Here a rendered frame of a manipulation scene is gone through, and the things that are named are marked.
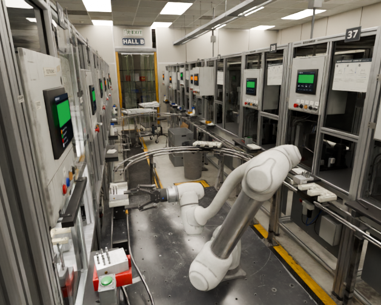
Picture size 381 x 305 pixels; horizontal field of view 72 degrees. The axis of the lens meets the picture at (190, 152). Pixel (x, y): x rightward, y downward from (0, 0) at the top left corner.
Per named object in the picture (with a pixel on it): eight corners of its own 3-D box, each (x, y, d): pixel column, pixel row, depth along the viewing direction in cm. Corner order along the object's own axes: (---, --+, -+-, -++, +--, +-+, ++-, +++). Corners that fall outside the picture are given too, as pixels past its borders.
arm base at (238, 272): (231, 252, 167) (231, 244, 165) (247, 276, 147) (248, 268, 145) (203, 257, 163) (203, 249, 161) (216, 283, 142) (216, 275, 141)
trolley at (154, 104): (163, 134, 807) (162, 102, 780) (145, 136, 786) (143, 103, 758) (156, 129, 882) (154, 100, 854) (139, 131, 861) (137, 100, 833)
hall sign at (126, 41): (145, 45, 884) (145, 37, 876) (122, 45, 866) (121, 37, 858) (145, 45, 887) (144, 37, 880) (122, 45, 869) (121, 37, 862)
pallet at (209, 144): (192, 150, 351) (192, 143, 348) (195, 147, 364) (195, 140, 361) (220, 152, 341) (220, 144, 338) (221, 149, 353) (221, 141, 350)
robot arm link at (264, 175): (225, 276, 141) (204, 305, 123) (200, 256, 147) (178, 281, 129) (300, 160, 105) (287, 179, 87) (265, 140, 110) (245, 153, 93)
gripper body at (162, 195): (165, 198, 151) (149, 200, 149) (165, 184, 149) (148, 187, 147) (168, 204, 144) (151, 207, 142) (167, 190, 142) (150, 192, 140)
